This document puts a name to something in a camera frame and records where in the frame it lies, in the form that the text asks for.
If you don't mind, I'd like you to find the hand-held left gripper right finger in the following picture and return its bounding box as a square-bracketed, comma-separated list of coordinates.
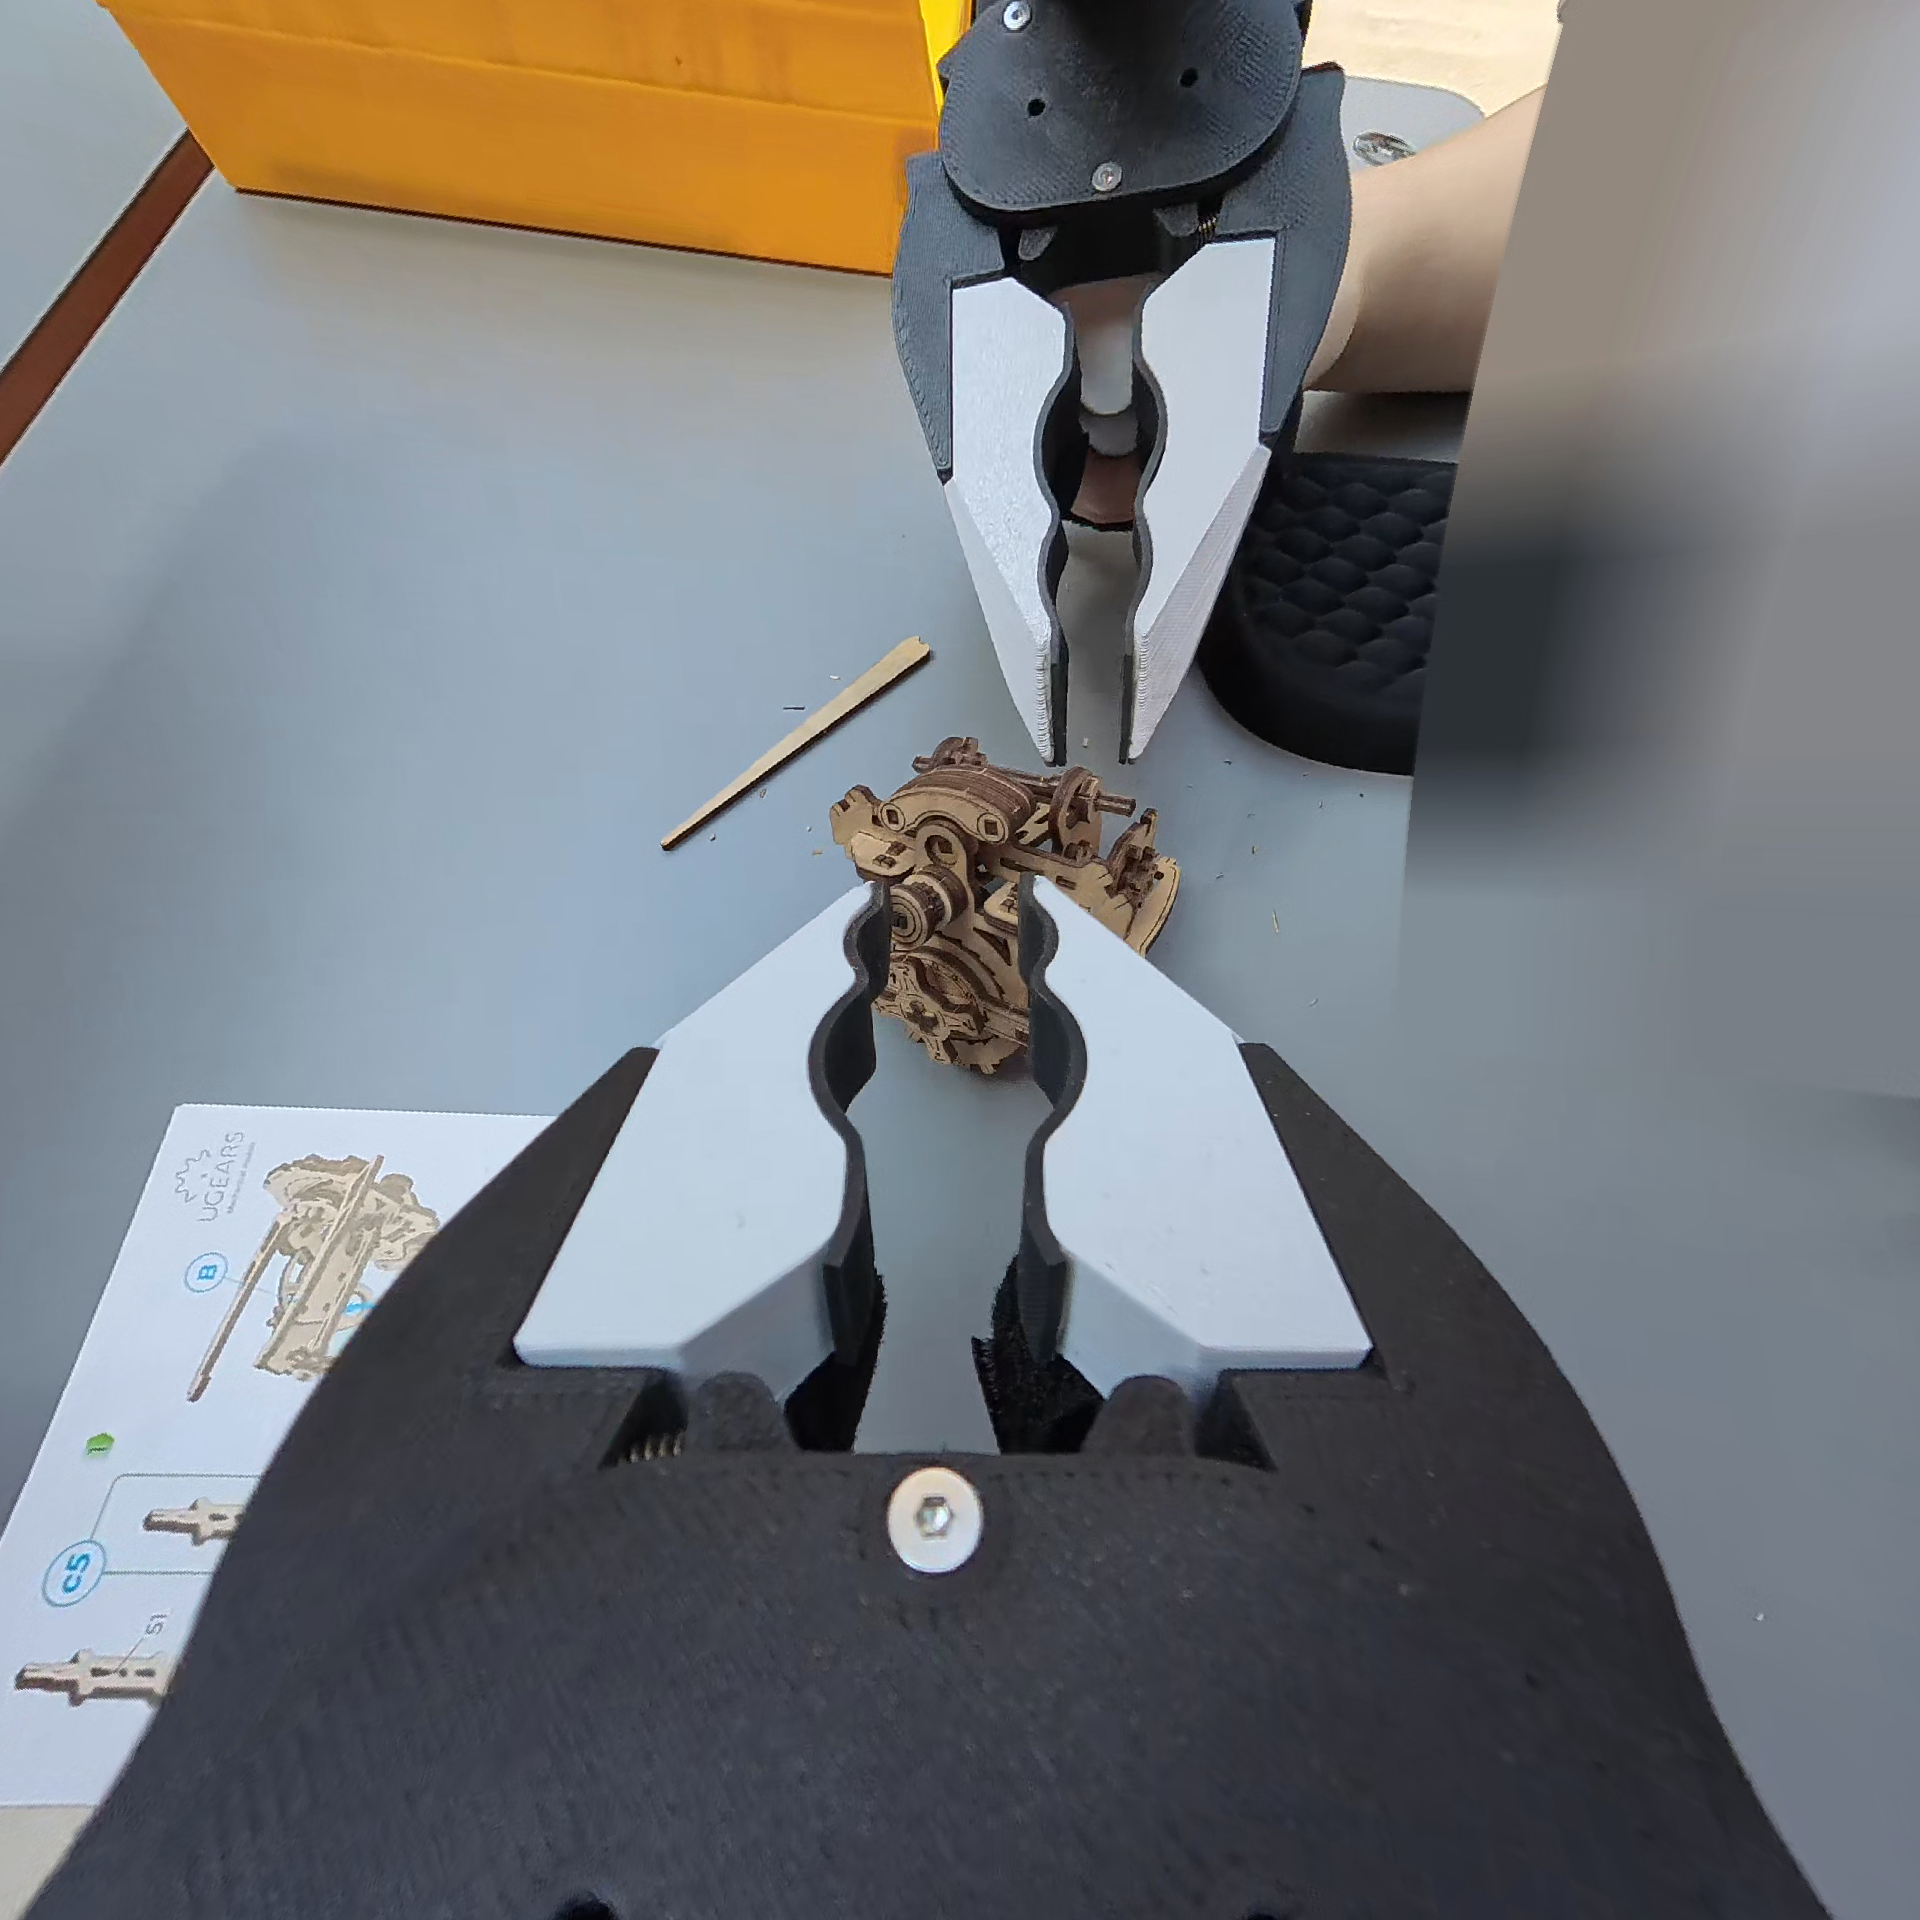
[977, 882, 1376, 1453]

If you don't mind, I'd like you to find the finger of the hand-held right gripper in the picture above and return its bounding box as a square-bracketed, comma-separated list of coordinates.
[945, 274, 1086, 769]
[1118, 231, 1281, 763]

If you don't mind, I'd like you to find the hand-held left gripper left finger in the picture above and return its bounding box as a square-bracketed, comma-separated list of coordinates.
[514, 882, 889, 1449]

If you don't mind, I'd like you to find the wooden mechanical model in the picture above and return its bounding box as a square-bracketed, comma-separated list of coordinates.
[831, 737, 1183, 1075]

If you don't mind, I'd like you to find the person's right forearm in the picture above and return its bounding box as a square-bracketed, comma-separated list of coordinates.
[1304, 82, 1555, 399]

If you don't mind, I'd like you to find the grey desk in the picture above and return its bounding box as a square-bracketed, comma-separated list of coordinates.
[0, 60, 1920, 1920]

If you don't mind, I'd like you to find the black honeycomb cushion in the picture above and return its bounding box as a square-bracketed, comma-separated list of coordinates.
[1201, 450, 1462, 778]

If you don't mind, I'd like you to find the thin wooden stick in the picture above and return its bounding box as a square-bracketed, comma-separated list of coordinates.
[662, 636, 935, 854]

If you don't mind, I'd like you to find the assembly instruction booklet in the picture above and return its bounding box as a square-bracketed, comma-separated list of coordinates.
[0, 1105, 560, 1807]

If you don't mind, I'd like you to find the yellow plastic bin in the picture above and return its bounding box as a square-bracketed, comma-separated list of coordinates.
[97, 0, 963, 279]

